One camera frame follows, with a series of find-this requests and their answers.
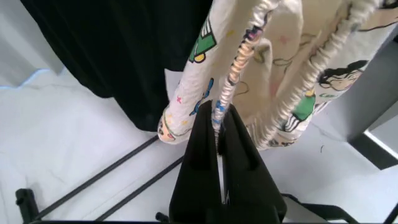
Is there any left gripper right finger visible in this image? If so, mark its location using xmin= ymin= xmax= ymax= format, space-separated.
xmin=217 ymin=104 xmax=287 ymax=224

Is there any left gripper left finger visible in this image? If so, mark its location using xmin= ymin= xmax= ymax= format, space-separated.
xmin=169 ymin=100 xmax=223 ymax=224

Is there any cream printed garment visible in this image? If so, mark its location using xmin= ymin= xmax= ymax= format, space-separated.
xmin=157 ymin=0 xmax=398 ymax=152

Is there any black garment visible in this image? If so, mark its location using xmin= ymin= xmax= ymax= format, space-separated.
xmin=20 ymin=0 xmax=214 ymax=132

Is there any black clothes rack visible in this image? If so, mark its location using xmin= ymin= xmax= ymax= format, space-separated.
xmin=15 ymin=135 xmax=184 ymax=223

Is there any white curtain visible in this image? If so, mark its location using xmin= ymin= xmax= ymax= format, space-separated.
xmin=0 ymin=0 xmax=65 ymax=88

